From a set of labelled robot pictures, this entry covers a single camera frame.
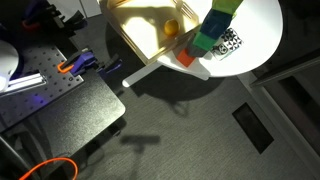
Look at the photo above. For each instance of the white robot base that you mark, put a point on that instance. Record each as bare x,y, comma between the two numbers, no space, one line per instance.
6,63

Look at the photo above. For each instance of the orange block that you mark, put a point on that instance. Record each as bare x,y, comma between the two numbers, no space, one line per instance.
185,57

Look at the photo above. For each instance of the grey brown block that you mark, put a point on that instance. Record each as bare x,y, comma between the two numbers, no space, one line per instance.
196,52

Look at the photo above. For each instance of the green block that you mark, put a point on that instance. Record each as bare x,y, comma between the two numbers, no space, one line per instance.
205,40

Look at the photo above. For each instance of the shallow wooden box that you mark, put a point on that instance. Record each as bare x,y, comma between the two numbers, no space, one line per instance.
140,26

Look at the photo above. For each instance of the blue block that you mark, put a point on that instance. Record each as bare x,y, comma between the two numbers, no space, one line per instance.
216,23

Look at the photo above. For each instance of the lime yellow block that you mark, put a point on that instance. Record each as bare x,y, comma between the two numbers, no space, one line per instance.
226,5

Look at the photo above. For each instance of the white table leg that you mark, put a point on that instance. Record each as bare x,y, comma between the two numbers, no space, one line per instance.
143,72
196,70

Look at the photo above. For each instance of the purple black clamp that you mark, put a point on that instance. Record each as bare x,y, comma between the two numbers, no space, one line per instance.
110,65

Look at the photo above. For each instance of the yellow ball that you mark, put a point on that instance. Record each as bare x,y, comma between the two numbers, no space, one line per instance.
171,27

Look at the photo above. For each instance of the black white marker card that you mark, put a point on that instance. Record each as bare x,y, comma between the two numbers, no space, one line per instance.
228,42

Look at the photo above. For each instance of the black platform board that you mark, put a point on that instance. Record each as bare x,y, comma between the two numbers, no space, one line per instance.
66,110

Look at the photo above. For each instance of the dark floor hatch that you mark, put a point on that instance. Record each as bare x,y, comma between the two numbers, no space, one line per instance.
253,128

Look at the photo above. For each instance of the perforated metal breadboard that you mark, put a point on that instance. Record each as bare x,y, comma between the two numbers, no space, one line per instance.
43,58

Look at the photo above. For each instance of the black clamp orange grip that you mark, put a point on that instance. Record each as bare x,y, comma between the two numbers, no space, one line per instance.
36,16

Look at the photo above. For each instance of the aluminium rail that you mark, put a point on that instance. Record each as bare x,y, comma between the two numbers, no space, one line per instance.
23,81

